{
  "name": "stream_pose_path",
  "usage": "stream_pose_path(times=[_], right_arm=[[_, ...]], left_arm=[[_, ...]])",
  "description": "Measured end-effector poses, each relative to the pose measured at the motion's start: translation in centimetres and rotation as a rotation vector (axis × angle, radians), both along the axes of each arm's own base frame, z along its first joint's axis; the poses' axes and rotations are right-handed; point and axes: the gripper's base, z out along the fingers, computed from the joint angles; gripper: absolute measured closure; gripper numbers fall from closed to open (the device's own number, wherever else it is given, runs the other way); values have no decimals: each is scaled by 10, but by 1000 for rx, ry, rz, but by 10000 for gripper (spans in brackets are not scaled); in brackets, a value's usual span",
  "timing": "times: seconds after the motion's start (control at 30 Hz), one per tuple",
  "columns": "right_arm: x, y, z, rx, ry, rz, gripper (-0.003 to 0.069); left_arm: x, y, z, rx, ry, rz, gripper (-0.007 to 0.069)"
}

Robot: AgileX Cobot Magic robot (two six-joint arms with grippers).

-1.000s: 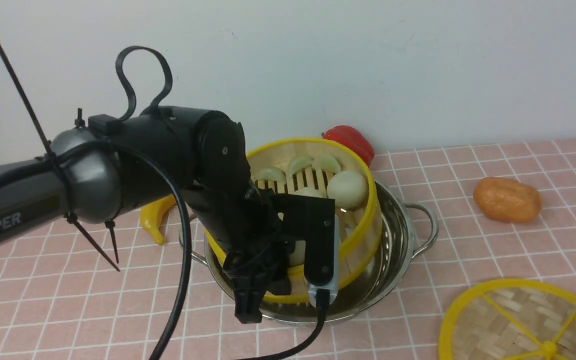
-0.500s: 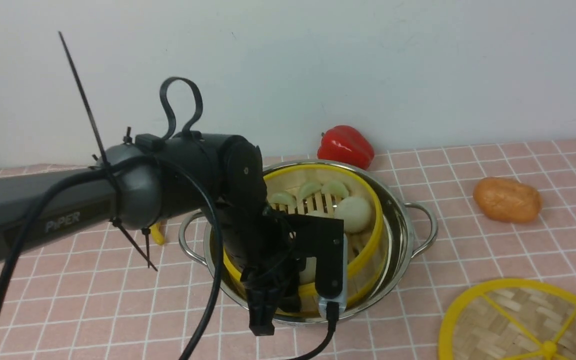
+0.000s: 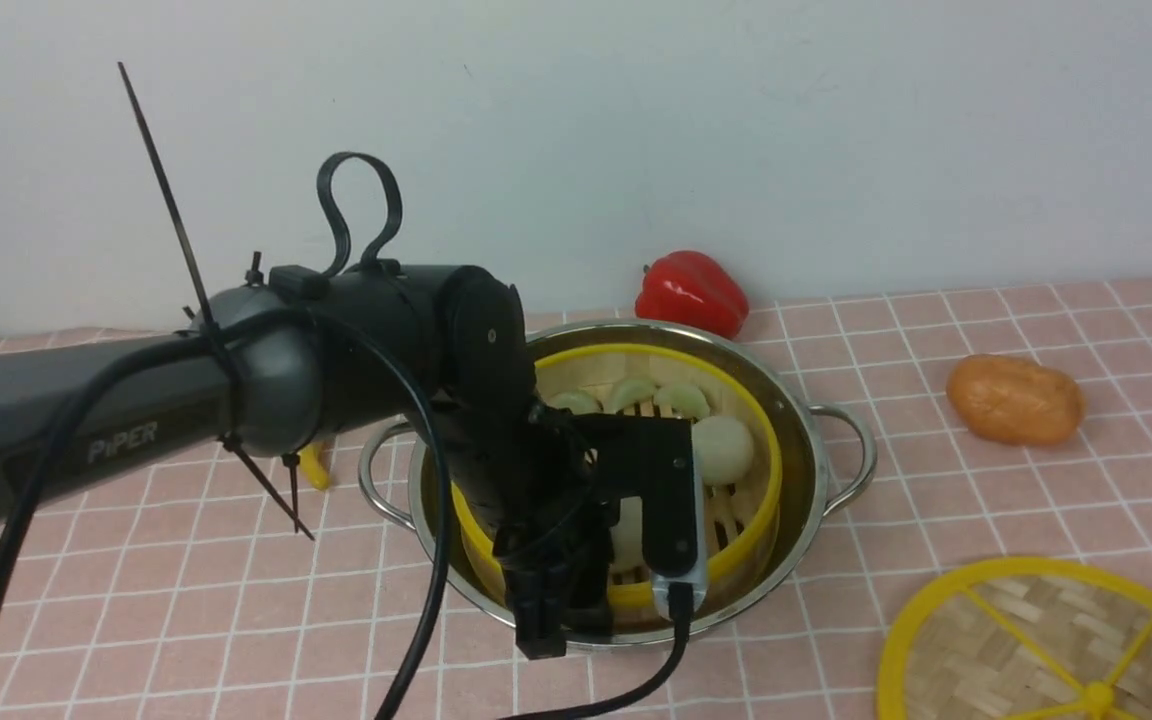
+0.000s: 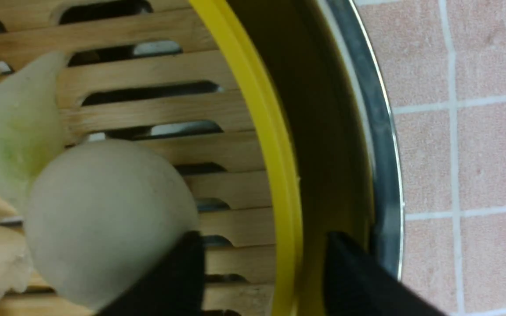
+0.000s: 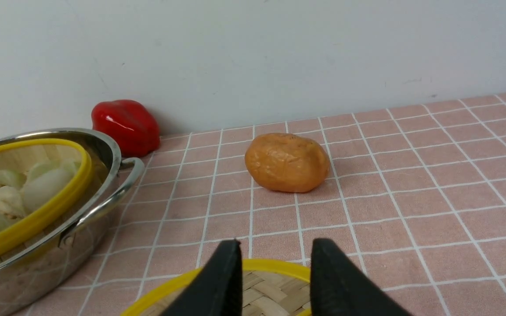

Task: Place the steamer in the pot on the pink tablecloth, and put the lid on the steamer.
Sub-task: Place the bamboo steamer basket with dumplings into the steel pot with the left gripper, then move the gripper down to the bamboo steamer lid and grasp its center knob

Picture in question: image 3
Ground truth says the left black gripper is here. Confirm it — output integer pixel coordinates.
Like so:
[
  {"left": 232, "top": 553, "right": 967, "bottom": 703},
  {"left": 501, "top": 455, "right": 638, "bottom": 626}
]
[{"left": 424, "top": 396, "right": 627, "bottom": 660}]

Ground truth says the yellow bamboo steamer basket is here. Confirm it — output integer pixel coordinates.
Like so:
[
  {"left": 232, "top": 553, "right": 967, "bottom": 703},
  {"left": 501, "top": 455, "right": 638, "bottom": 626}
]
[{"left": 450, "top": 343, "right": 785, "bottom": 612}]

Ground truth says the yellow woven steamer lid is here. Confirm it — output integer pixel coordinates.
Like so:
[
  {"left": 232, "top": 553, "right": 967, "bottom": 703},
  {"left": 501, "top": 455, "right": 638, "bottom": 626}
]
[{"left": 876, "top": 558, "right": 1152, "bottom": 719}]

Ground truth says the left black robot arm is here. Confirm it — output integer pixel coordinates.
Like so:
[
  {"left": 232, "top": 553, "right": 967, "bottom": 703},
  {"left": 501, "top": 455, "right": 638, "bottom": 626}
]
[{"left": 0, "top": 259, "right": 594, "bottom": 543}]

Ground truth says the green dumpling top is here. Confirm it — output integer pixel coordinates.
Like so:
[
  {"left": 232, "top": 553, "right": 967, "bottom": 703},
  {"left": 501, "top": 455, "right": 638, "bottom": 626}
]
[{"left": 547, "top": 389, "right": 602, "bottom": 415}]

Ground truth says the green dumpling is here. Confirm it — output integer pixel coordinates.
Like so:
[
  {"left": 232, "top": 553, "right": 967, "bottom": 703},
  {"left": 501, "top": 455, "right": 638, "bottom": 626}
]
[
  {"left": 547, "top": 389, "right": 602, "bottom": 415},
  {"left": 652, "top": 381, "right": 712, "bottom": 420}
]

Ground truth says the white bun front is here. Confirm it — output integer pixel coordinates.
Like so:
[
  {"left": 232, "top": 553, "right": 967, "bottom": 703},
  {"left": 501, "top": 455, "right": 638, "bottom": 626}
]
[{"left": 609, "top": 497, "right": 645, "bottom": 574}]

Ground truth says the pale dumpling centre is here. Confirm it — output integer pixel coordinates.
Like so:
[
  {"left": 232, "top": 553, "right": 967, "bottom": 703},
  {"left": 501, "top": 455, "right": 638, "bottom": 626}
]
[{"left": 602, "top": 376, "right": 658, "bottom": 414}]

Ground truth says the green dumpling lower centre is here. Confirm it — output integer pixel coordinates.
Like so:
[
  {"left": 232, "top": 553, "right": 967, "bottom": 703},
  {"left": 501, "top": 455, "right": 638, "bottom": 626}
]
[{"left": 652, "top": 381, "right": 712, "bottom": 420}]

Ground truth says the white round bun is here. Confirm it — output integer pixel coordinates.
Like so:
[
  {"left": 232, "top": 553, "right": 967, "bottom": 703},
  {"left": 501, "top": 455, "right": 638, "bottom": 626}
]
[{"left": 691, "top": 415, "right": 755, "bottom": 487}]

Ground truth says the red bell pepper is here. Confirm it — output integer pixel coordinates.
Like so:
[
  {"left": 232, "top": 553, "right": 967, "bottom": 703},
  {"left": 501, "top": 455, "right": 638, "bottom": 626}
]
[{"left": 634, "top": 250, "right": 750, "bottom": 340}]

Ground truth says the yellow banana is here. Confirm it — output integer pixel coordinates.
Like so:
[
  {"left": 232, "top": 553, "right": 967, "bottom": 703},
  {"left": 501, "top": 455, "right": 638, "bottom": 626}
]
[{"left": 298, "top": 444, "right": 333, "bottom": 492}]

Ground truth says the orange bread roll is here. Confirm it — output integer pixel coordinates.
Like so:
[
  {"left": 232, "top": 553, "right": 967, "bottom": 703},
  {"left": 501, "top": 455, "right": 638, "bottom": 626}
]
[{"left": 946, "top": 354, "right": 1087, "bottom": 446}]

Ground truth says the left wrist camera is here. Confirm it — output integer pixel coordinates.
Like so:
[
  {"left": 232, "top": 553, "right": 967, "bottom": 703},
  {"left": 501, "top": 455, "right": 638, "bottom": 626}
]
[{"left": 573, "top": 414, "right": 710, "bottom": 623}]

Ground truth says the left black cable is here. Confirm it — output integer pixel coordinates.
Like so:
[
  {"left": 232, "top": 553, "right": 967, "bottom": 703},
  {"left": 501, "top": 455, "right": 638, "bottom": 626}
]
[{"left": 0, "top": 310, "right": 692, "bottom": 720}]

